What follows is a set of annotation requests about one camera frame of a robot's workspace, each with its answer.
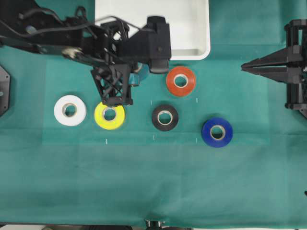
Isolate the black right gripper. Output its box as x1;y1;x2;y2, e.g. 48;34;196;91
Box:
241;19;307;111

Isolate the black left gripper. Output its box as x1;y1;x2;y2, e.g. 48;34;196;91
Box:
91;64;141;105

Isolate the teal tape roll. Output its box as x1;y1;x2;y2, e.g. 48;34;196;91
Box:
134;63;150;82

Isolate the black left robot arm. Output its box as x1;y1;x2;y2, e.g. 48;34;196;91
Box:
0;0;139;107

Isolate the orange tape roll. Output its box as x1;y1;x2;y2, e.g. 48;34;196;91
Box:
166;66;196;97

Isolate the black tape roll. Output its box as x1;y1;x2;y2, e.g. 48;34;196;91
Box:
152;104;179;131

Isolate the yellow tape roll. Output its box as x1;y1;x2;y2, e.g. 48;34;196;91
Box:
94;102;125;130

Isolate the white tape roll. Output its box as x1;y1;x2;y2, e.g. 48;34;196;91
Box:
54;95;87;127

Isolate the white plastic case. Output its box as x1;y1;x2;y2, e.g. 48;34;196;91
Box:
94;0;211;60

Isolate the blue tape roll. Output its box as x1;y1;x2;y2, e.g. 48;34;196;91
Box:
201;117;233;148

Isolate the green table cloth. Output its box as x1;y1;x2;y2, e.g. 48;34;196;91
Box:
0;0;307;229

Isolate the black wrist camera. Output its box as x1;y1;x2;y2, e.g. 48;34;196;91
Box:
117;16;171;74

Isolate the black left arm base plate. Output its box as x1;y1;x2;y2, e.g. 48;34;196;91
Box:
0;66;11;116

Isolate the black camera cable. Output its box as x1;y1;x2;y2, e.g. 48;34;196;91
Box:
0;6;154;39

